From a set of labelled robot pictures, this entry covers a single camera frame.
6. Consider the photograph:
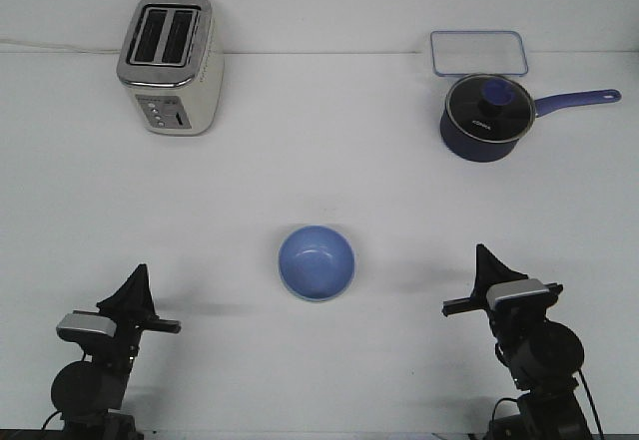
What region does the silver two-slot toaster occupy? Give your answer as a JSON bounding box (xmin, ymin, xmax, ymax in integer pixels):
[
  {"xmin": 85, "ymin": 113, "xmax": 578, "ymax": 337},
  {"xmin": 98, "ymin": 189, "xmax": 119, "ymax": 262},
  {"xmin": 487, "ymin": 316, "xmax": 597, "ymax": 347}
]
[{"xmin": 116, "ymin": 0, "xmax": 225, "ymax": 137}]

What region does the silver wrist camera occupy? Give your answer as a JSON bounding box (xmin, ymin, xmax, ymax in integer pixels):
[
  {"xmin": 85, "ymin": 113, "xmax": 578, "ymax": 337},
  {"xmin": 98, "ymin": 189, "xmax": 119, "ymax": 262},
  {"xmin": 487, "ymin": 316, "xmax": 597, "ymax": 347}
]
[
  {"xmin": 56, "ymin": 312, "xmax": 117, "ymax": 342},
  {"xmin": 486, "ymin": 278, "xmax": 550, "ymax": 311}
]

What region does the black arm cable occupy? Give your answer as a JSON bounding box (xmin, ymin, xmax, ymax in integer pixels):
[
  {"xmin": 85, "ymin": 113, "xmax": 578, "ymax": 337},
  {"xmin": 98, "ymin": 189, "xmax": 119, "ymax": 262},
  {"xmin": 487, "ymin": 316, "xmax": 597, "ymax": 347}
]
[
  {"xmin": 38, "ymin": 410, "xmax": 64, "ymax": 432},
  {"xmin": 491, "ymin": 349, "xmax": 605, "ymax": 436}
]

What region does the white toaster power cord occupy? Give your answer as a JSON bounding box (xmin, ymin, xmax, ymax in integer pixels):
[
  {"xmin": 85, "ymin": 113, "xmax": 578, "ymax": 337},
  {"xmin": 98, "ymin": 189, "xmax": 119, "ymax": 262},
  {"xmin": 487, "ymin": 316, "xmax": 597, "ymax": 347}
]
[{"xmin": 0, "ymin": 37, "xmax": 124, "ymax": 55}]

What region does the glass pot lid blue knob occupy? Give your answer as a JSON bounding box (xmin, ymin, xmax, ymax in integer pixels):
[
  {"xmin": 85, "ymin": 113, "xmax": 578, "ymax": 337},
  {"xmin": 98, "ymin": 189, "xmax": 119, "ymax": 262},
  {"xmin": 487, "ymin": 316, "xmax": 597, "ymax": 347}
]
[{"xmin": 445, "ymin": 74, "xmax": 535, "ymax": 143}]

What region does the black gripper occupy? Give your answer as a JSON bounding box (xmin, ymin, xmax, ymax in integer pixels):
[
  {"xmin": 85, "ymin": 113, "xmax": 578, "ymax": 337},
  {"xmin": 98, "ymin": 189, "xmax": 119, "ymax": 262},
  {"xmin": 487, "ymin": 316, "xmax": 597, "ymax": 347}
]
[
  {"xmin": 442, "ymin": 243, "xmax": 563, "ymax": 360},
  {"xmin": 77, "ymin": 263, "xmax": 181, "ymax": 375}
]

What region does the blue bowl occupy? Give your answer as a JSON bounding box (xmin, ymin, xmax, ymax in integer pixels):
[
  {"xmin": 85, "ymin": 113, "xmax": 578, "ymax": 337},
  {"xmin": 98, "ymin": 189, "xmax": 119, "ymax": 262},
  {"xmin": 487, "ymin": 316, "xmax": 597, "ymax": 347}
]
[{"xmin": 278, "ymin": 225, "xmax": 355, "ymax": 289}]

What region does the blue saucepan with handle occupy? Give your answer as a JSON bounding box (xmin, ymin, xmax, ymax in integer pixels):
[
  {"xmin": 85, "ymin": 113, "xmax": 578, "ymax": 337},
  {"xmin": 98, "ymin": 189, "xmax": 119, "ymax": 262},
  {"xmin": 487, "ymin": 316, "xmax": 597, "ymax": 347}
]
[{"xmin": 440, "ymin": 90, "xmax": 622, "ymax": 163}]

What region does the green bowl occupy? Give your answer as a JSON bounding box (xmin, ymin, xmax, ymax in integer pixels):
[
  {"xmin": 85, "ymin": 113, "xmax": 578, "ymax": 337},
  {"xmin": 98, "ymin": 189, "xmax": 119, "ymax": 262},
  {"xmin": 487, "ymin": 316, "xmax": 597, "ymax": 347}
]
[{"xmin": 287, "ymin": 286, "xmax": 347, "ymax": 303}]

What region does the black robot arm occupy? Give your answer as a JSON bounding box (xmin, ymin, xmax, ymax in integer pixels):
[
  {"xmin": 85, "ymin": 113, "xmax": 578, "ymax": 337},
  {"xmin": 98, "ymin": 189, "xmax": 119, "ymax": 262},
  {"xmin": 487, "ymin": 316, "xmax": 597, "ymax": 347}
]
[
  {"xmin": 50, "ymin": 263, "xmax": 181, "ymax": 439},
  {"xmin": 442, "ymin": 243, "xmax": 593, "ymax": 439}
]

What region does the clear blue-rimmed container lid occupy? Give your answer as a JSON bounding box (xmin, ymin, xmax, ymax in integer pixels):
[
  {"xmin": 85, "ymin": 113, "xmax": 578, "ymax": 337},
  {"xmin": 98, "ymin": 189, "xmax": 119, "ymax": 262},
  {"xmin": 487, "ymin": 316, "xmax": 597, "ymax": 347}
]
[{"xmin": 429, "ymin": 30, "xmax": 529, "ymax": 77}]

